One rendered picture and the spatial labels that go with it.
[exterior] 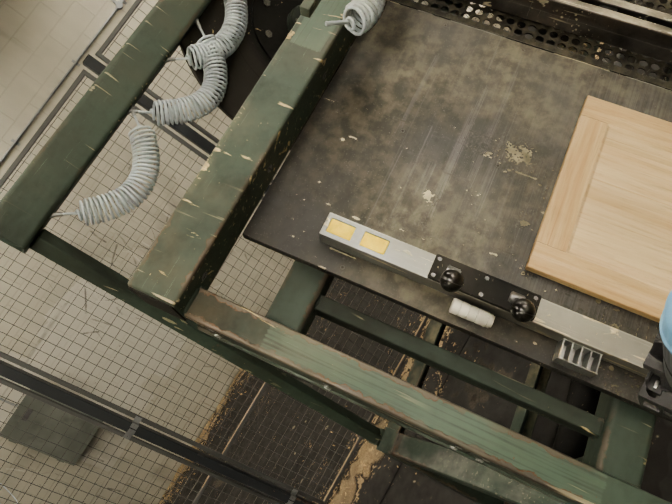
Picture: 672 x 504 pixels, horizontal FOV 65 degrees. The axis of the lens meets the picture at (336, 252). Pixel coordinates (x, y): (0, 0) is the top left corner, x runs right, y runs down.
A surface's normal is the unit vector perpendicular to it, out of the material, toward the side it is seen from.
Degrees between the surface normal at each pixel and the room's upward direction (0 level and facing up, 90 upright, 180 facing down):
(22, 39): 90
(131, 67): 90
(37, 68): 90
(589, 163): 55
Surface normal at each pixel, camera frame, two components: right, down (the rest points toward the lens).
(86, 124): 0.50, -0.10
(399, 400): -0.03, -0.39
